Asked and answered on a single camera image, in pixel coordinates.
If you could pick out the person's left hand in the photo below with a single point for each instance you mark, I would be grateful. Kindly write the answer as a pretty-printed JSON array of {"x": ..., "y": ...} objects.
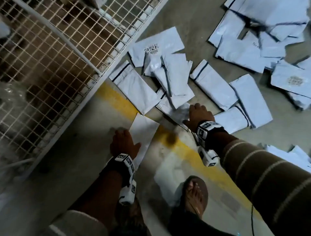
[{"x": 122, "y": 143}]

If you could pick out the person's right hand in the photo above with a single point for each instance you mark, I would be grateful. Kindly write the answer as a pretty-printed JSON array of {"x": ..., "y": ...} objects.
[{"x": 200, "y": 115}]

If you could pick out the white packet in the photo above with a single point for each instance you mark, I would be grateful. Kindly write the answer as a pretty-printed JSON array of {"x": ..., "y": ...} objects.
[
  {"x": 145, "y": 128},
  {"x": 177, "y": 114}
]

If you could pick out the pile of white mailer packets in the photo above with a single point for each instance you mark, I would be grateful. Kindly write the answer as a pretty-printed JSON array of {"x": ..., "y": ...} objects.
[{"x": 213, "y": 85}]

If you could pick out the person's right forearm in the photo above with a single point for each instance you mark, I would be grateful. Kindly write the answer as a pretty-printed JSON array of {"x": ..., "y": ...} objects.
[{"x": 267, "y": 182}]

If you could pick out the person's left forearm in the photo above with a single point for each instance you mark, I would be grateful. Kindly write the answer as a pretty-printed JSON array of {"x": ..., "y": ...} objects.
[{"x": 102, "y": 194}]

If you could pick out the person's right foot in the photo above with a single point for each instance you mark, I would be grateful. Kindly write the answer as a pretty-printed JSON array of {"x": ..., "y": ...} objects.
[{"x": 194, "y": 194}]

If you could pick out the person's right leg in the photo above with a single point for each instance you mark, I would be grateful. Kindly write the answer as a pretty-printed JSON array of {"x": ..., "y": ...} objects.
[{"x": 189, "y": 226}]

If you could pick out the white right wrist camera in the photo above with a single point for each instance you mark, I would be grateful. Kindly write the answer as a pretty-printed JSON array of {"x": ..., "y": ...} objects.
[{"x": 207, "y": 158}]

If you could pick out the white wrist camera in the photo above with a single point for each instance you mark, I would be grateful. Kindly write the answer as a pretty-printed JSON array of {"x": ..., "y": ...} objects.
[
  {"x": 207, "y": 158},
  {"x": 127, "y": 194}
]

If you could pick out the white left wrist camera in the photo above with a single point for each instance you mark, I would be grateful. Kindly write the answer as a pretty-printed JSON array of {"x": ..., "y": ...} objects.
[{"x": 127, "y": 194}]

